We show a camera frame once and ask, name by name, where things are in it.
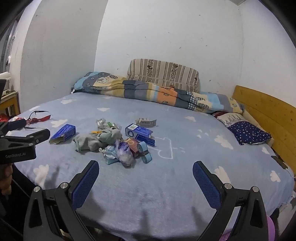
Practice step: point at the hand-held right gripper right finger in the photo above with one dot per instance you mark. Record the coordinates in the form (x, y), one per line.
(205, 185)

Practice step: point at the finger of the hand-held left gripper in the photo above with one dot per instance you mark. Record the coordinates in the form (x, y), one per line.
(15, 124)
(32, 136)

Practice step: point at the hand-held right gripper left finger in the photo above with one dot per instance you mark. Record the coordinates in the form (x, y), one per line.
(85, 185)

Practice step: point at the small blue box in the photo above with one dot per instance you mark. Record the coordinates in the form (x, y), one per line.
(63, 133)

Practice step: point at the light blue wrapper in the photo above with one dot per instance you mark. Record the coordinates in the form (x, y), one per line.
(109, 156)

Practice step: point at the grey cloth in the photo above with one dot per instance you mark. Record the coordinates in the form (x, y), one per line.
(89, 141)

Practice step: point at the purple plastic bag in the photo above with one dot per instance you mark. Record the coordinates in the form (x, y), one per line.
(124, 154)

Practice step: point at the grey-green cloth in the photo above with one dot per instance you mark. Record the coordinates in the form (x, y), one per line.
(111, 135)

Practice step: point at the red box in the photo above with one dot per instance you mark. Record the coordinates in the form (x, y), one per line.
(133, 146)

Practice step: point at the light blue tape roll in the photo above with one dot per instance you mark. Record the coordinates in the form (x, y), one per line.
(146, 158)
(142, 148)

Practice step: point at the clear plastic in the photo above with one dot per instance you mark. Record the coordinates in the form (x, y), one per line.
(101, 122)

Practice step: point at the green white box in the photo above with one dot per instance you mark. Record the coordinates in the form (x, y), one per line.
(110, 124)

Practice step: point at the large blue box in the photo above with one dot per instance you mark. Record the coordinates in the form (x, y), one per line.
(138, 131)

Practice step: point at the white grey box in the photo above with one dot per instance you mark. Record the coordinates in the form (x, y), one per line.
(145, 122)

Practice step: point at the person's left hand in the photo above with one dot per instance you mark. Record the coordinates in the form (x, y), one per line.
(6, 178)

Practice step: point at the person's black trouser leg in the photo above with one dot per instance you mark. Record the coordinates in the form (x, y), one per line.
(16, 208)

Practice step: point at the light blue cloud blanket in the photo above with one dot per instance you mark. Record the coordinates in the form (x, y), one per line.
(138, 197)

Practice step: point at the navy star pillow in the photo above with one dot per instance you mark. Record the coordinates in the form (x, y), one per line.
(245, 132)

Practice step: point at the black phone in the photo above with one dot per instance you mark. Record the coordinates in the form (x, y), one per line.
(278, 161)

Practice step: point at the wooden headboard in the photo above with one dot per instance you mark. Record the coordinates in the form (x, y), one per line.
(266, 111)

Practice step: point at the patchwork quilt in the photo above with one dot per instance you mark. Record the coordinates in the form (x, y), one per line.
(143, 89)

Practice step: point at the striped beige pillow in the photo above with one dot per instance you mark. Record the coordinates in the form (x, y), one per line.
(161, 71)

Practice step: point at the wooden furniture frame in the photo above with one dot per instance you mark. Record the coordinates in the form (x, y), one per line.
(9, 102)

